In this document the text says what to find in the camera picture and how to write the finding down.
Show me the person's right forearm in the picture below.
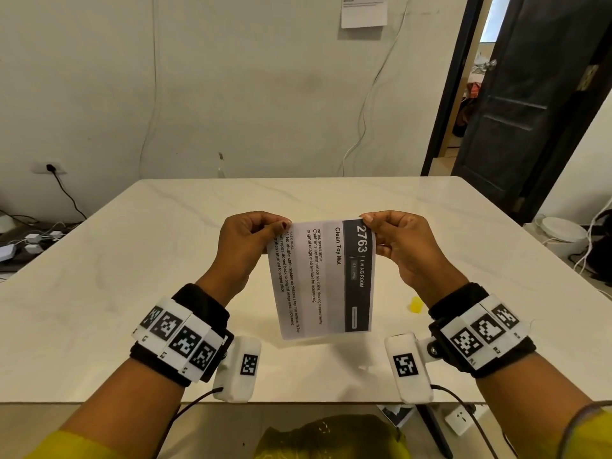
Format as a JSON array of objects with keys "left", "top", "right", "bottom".
[{"left": 428, "top": 282, "right": 594, "bottom": 459}]

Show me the white looped floor cable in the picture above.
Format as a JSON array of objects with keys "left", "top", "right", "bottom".
[{"left": 573, "top": 196, "right": 612, "bottom": 279}]

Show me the black door frame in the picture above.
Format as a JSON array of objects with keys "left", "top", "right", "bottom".
[{"left": 420, "top": 0, "right": 486, "bottom": 177}]

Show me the black plug cable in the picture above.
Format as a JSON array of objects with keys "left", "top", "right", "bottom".
[{"left": 46, "top": 164, "right": 88, "bottom": 220}]

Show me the brass door hinge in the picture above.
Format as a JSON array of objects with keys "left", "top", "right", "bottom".
[{"left": 576, "top": 64, "right": 600, "bottom": 92}]

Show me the thin white wall cable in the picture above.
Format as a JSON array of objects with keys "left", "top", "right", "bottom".
[{"left": 138, "top": 0, "right": 161, "bottom": 179}]

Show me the yellow sleeve with grey cuff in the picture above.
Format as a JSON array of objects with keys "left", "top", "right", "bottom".
[{"left": 558, "top": 400, "right": 612, "bottom": 459}]

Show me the dark panelled door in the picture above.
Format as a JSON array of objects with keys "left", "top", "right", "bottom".
[{"left": 451, "top": 0, "right": 612, "bottom": 221}]

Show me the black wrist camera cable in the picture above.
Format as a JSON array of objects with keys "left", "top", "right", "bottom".
[
  {"left": 153, "top": 387, "right": 224, "bottom": 459},
  {"left": 430, "top": 384, "right": 500, "bottom": 459}
]

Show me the white round floor device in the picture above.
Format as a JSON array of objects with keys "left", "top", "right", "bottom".
[{"left": 534, "top": 215, "right": 589, "bottom": 245}]

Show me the person's left forearm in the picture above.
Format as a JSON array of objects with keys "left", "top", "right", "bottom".
[{"left": 60, "top": 277, "right": 242, "bottom": 450}]

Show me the person's left hand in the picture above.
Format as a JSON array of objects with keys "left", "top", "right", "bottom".
[{"left": 197, "top": 211, "right": 292, "bottom": 302}]

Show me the person's right hand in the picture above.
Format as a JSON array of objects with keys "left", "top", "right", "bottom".
[{"left": 360, "top": 210, "right": 469, "bottom": 307}]

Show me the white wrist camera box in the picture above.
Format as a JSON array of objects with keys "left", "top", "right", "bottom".
[
  {"left": 213, "top": 335, "right": 263, "bottom": 403},
  {"left": 384, "top": 332, "right": 443, "bottom": 406}
]

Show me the white hanging wall cable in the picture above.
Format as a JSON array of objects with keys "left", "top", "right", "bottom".
[{"left": 337, "top": 0, "right": 413, "bottom": 178}]

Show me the white printed task card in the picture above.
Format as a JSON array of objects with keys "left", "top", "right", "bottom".
[{"left": 266, "top": 217, "right": 376, "bottom": 341}]

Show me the black wristband with marker tiles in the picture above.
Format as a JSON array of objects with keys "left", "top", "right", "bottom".
[
  {"left": 428, "top": 282, "right": 537, "bottom": 379},
  {"left": 129, "top": 283, "right": 235, "bottom": 389}
]

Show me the white paper wall notice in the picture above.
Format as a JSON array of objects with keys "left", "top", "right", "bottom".
[{"left": 340, "top": 0, "right": 388, "bottom": 29}]

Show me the black table leg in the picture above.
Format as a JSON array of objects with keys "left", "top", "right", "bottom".
[{"left": 415, "top": 404, "right": 453, "bottom": 459}]

